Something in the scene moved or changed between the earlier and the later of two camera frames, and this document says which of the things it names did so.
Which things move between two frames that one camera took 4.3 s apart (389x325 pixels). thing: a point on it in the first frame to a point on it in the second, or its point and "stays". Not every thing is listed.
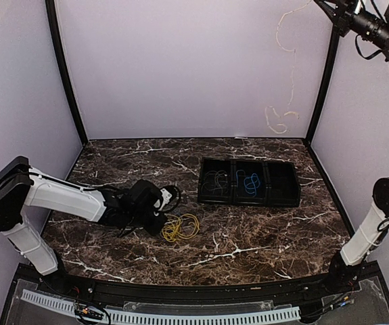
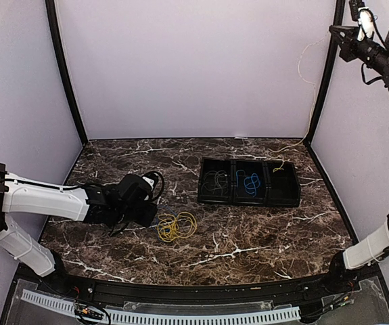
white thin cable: x=216 y=182 stays
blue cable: x=245 y=186 stays
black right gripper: x=342 y=16 to x=346 y=44
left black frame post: x=53 y=22 stays
